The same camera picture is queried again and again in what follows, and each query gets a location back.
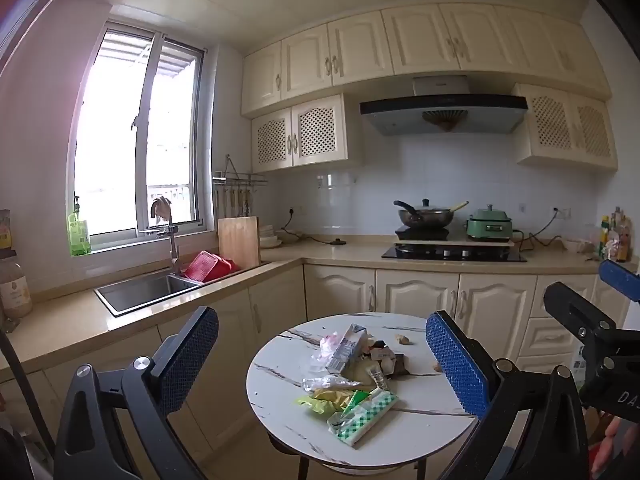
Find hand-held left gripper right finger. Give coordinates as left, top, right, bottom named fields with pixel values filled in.
left=425, top=310, right=601, bottom=480

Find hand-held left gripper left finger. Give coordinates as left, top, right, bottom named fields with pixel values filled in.
left=52, top=306, right=221, bottom=480

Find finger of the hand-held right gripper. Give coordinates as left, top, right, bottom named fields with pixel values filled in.
left=598, top=259, right=640, bottom=303
left=543, top=282, right=618, bottom=358

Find dark brown wrapper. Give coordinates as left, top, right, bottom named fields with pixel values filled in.
left=370, top=340, right=411, bottom=378

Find small white wrapper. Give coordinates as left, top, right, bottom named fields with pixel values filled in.
left=367, top=362, right=390, bottom=392

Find green white tissue packet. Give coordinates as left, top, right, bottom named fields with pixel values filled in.
left=327, top=389, right=400, bottom=448

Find white milk carton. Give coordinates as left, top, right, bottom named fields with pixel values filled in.
left=325, top=324, right=368, bottom=375

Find pink plastic wrapper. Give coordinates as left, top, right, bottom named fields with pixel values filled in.
left=312, top=332, right=343, bottom=366

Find clear plastic wrapper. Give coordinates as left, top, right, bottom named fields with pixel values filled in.
left=301, top=376, right=351, bottom=393

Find yellow green snack wrapper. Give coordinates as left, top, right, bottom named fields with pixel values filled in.
left=299, top=387, right=358, bottom=417

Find person's right hand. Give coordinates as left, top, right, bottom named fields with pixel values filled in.
left=597, top=415, right=640, bottom=468

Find white green plastic bag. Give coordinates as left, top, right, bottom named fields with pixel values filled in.
left=570, top=345, right=587, bottom=386

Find cluster of condiment bottles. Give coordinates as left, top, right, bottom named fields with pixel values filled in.
left=599, top=206, right=633, bottom=263

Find steel kitchen sink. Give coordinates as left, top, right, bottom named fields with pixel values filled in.
left=94, top=267, right=201, bottom=318

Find cream lower kitchen cabinets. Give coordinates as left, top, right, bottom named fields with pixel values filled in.
left=0, top=262, right=631, bottom=461

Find round white marble table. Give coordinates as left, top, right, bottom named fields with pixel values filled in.
left=246, top=312, right=481, bottom=480

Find red plastic basket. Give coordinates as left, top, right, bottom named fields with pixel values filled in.
left=182, top=251, right=241, bottom=282

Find steel faucet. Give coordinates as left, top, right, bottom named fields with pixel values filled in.
left=140, top=210, right=181, bottom=276

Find black gas stove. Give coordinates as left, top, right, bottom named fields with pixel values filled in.
left=381, top=242, right=528, bottom=263

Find green electric pot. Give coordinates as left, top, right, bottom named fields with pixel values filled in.
left=466, top=204, right=516, bottom=242

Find wooden cutting board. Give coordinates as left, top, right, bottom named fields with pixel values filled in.
left=217, top=216, right=262, bottom=268

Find black induction cooker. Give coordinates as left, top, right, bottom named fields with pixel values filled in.
left=395, top=225, right=451, bottom=242

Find stack of white bowls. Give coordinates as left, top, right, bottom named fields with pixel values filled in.
left=259, top=224, right=283, bottom=250

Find black wok with lid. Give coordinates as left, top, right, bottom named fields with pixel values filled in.
left=393, top=199, right=456, bottom=228

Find cream lattice door cabinet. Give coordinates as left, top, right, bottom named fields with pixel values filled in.
left=511, top=82, right=620, bottom=173
left=251, top=94, right=363, bottom=173

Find green soap bottle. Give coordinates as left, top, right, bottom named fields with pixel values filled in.
left=67, top=196, right=92, bottom=257

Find metal utensil rack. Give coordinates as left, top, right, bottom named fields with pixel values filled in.
left=212, top=155, right=268, bottom=221

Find beige glass jar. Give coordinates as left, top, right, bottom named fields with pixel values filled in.
left=0, top=250, right=33, bottom=321

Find sliding window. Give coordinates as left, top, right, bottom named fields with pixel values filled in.
left=67, top=20, right=208, bottom=256

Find black range hood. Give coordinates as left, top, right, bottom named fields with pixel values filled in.
left=359, top=76, right=529, bottom=137

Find black power cord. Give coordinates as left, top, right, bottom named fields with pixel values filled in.
left=277, top=207, right=347, bottom=248

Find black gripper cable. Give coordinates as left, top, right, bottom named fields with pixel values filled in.
left=0, top=330, right=56, bottom=461

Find cream upper wall cabinets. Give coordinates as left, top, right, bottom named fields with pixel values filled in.
left=241, top=2, right=613, bottom=120

